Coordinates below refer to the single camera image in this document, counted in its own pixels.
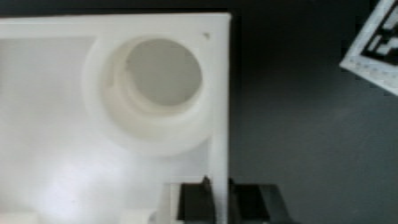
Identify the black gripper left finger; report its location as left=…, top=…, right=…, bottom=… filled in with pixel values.
left=177, top=177, right=216, bottom=224

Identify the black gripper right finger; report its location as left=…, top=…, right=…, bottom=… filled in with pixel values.
left=228, top=181, right=298, bottom=224

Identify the white chair seat part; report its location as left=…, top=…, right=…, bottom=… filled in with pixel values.
left=0, top=13, right=232, bottom=224

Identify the white cube nut with tag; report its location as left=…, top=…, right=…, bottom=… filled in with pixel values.
left=340, top=0, right=398, bottom=96

